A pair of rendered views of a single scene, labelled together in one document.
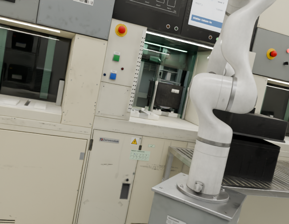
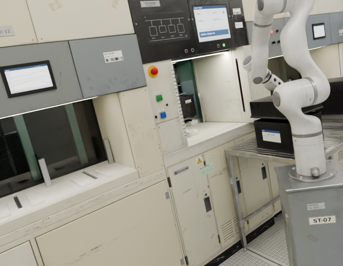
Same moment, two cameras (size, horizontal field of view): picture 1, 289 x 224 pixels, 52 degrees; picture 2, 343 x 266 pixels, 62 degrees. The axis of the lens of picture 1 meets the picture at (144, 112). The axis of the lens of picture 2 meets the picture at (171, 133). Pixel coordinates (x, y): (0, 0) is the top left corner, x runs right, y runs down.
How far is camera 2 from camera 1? 0.63 m
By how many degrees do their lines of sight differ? 16
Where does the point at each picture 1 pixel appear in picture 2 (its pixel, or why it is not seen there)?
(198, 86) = (288, 96)
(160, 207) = (298, 201)
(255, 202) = not seen: hidden behind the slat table
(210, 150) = (314, 140)
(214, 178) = (323, 159)
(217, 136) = (315, 127)
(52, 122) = (133, 181)
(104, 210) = (199, 228)
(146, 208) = (227, 208)
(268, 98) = not seen: hidden behind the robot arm
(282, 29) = not seen: hidden behind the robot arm
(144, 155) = (209, 167)
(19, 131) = (110, 203)
